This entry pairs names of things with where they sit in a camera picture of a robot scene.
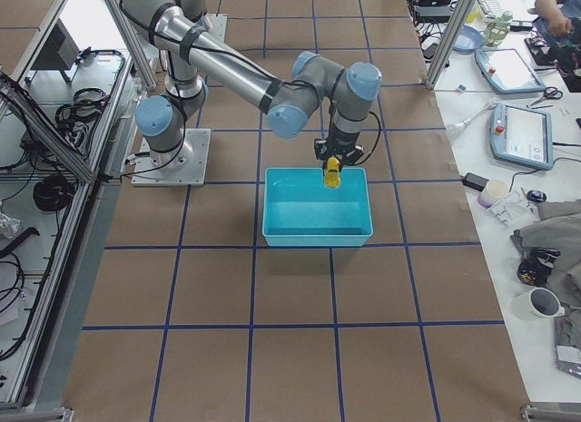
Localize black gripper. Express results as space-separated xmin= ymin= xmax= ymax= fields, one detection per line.
xmin=314 ymin=131 xmax=364 ymax=168

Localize yellow toy beetle car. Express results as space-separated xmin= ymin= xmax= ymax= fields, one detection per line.
xmin=323 ymin=156 xmax=341 ymax=188

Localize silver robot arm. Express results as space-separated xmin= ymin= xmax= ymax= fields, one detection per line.
xmin=119 ymin=0 xmax=382 ymax=167

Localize turquoise plastic bin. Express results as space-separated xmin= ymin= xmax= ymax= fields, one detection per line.
xmin=262 ymin=168 xmax=373 ymax=247

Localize black power adapter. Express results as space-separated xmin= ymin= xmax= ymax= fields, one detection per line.
xmin=461 ymin=172 xmax=489 ymax=192

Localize blue plastic plate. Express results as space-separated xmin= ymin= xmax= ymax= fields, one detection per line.
xmin=453 ymin=25 xmax=484 ymax=54

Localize left teach pendant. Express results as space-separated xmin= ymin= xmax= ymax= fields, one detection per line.
xmin=474 ymin=48 xmax=546 ymax=94

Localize teach pendant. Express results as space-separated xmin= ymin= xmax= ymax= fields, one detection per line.
xmin=474 ymin=48 xmax=546 ymax=94
xmin=488 ymin=103 xmax=554 ymax=171

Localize right teach pendant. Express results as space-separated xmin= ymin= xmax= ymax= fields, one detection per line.
xmin=488 ymin=103 xmax=554 ymax=171

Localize black scissors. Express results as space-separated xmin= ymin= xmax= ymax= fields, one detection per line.
xmin=527 ymin=86 xmax=564 ymax=108

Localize grey cloth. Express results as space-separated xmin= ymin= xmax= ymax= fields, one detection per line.
xmin=510 ymin=200 xmax=580 ymax=312

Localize white mug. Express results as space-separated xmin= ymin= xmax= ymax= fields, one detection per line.
xmin=511 ymin=288 xmax=565 ymax=321

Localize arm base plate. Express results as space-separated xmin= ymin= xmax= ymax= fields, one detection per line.
xmin=201 ymin=13 xmax=228 ymax=43
xmin=131 ymin=128 xmax=212 ymax=187

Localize aluminium frame post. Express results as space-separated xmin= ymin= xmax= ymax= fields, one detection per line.
xmin=425 ymin=0 xmax=477 ymax=90

